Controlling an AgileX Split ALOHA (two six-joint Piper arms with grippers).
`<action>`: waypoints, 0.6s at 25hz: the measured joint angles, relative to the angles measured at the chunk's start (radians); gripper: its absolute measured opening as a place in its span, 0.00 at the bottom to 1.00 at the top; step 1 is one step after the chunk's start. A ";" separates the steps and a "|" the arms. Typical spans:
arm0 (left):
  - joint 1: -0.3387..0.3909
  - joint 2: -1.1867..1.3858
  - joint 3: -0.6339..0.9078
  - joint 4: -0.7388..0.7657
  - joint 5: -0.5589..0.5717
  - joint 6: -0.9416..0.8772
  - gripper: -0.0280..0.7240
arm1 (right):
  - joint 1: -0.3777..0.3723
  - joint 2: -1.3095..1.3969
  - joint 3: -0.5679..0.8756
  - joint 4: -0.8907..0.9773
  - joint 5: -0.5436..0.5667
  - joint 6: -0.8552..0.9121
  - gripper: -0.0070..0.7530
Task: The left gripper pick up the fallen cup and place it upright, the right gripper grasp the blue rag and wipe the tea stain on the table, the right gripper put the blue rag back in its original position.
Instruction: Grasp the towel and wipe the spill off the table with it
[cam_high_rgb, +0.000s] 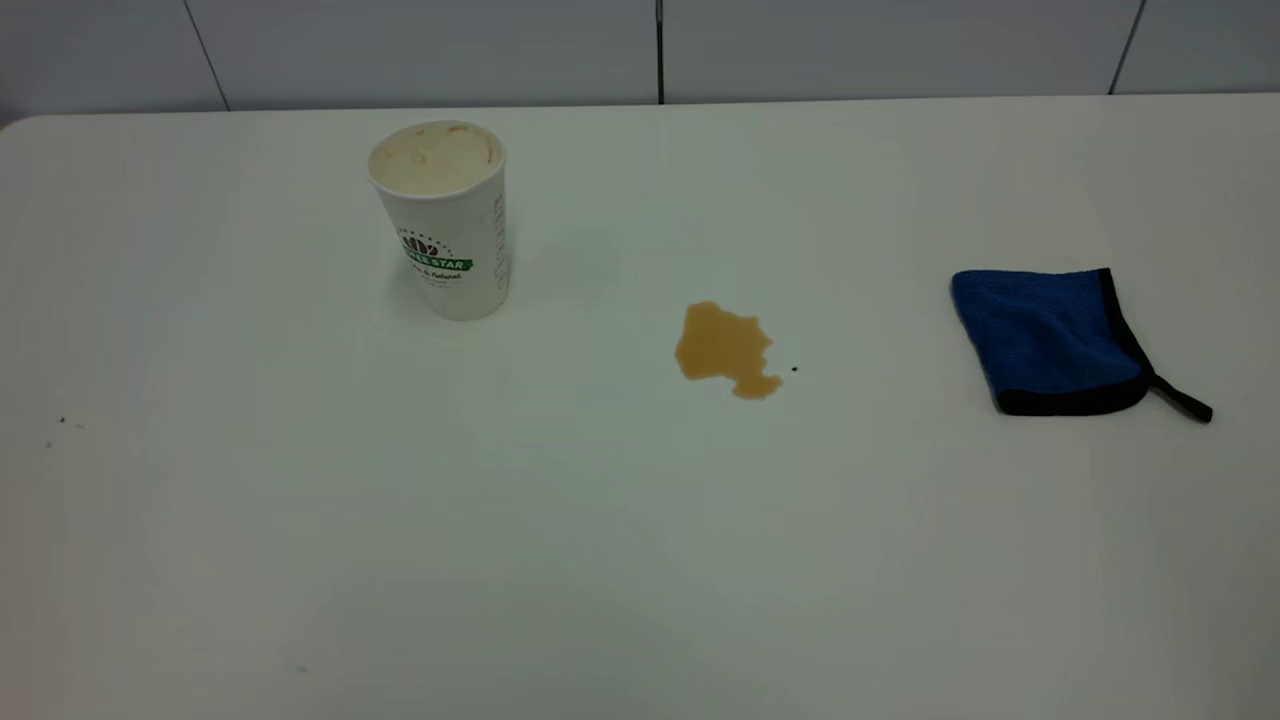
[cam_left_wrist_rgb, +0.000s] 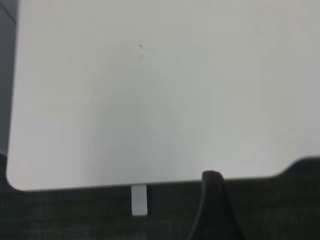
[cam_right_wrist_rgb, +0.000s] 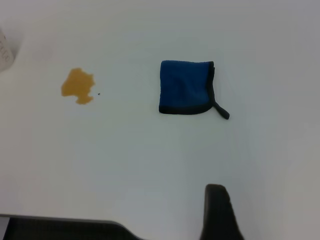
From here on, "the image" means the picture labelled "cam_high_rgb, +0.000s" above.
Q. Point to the blue cloth with black trim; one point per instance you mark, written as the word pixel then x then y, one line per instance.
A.
pixel 1050 340

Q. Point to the white paper coffee cup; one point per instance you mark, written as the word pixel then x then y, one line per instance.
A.
pixel 440 240

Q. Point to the brown coffee spill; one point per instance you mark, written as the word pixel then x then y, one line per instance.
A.
pixel 720 345

